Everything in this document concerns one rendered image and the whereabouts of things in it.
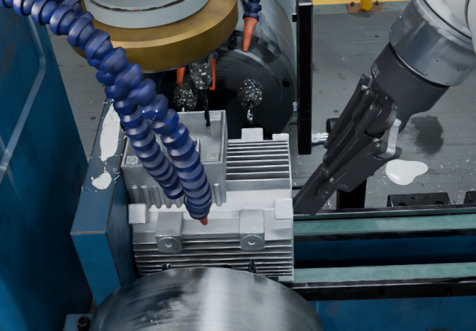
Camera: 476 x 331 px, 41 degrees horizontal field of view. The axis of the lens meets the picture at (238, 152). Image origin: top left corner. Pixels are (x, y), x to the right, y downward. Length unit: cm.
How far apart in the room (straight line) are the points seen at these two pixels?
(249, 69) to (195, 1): 35
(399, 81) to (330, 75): 84
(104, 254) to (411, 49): 39
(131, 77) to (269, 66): 54
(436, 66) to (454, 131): 73
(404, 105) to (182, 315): 29
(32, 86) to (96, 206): 22
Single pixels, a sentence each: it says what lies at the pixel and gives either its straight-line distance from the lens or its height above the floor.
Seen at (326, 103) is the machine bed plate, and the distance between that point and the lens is 139.
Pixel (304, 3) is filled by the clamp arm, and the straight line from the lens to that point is 82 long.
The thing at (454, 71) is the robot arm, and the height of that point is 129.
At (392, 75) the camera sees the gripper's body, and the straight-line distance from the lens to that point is 64.
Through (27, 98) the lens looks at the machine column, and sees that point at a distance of 86.
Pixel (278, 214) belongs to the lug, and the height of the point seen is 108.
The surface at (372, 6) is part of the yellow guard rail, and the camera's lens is 336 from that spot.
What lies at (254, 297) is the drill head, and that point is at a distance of 61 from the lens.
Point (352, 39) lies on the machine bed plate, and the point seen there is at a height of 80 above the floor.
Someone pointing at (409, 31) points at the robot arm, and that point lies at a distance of 62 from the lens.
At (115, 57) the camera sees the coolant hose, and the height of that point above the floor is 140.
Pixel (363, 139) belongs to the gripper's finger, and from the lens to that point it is 69.
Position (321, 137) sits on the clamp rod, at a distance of 96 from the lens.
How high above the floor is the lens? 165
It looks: 42 degrees down
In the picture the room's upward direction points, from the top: 5 degrees counter-clockwise
